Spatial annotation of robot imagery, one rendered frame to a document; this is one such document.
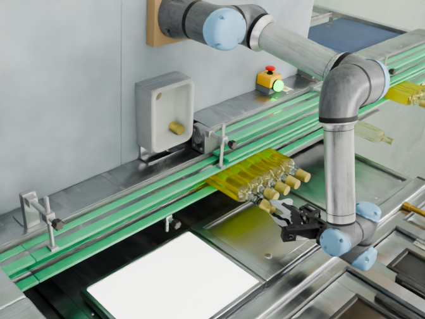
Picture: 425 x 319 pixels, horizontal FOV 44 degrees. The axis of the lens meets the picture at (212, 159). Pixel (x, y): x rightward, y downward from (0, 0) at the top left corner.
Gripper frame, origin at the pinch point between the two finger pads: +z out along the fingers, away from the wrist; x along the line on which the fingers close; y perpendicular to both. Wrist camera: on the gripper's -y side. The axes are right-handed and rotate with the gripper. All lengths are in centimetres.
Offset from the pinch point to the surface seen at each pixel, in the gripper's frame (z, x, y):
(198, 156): 31.2, 6.3, -2.7
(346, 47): 53, 13, 122
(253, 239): 2.6, -12.4, -4.0
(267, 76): 38, 22, 40
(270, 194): 4.0, 1.3, 4.3
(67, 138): 44, 23, -45
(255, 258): -4.1, -12.3, -10.4
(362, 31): 63, 13, 153
